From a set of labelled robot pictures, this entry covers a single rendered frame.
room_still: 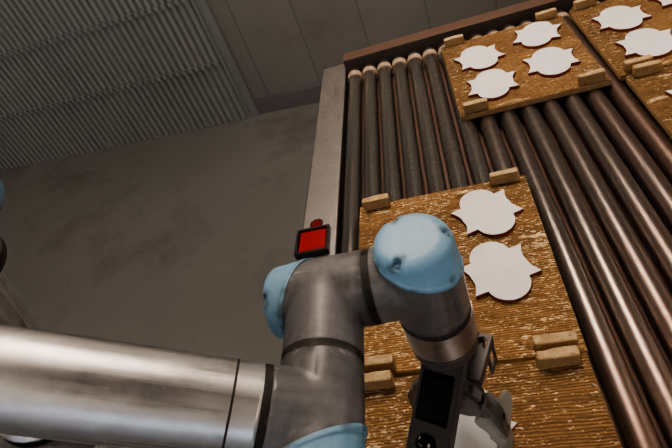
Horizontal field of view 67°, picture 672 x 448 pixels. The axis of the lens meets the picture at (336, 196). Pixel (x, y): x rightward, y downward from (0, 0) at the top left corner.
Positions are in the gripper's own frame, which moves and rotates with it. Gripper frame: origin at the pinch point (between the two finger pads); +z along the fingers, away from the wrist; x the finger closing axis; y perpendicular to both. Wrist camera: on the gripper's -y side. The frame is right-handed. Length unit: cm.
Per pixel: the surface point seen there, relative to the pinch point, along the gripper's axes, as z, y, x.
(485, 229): 2.6, 39.3, 6.9
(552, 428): 3.6, 5.9, -9.5
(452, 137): 5, 71, 23
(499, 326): 3.6, 19.7, 0.2
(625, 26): 2, 115, -11
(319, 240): 5, 33, 41
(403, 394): 3.7, 4.9, 11.2
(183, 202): 98, 127, 226
